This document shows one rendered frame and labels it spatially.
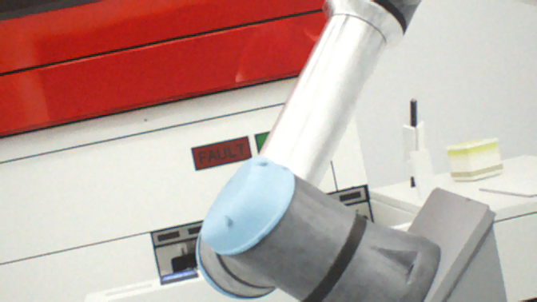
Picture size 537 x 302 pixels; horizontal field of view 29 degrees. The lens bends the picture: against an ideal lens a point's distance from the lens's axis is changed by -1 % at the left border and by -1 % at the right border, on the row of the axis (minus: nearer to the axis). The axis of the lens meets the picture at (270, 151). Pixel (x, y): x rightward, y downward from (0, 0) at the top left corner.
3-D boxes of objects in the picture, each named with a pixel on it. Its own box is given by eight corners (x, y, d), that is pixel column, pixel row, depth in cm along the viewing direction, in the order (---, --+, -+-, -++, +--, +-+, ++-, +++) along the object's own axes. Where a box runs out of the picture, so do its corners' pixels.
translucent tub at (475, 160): (451, 181, 194) (443, 146, 194) (483, 173, 197) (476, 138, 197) (472, 181, 187) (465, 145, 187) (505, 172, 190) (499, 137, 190)
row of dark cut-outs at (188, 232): (154, 244, 207) (152, 233, 206) (365, 199, 211) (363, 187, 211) (154, 245, 206) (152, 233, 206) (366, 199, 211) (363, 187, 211)
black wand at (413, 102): (418, 97, 172) (415, 93, 173) (410, 100, 172) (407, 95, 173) (419, 188, 185) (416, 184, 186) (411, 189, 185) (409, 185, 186)
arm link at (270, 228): (317, 295, 106) (205, 226, 105) (284, 311, 118) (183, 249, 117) (369, 199, 110) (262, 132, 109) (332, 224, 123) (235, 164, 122)
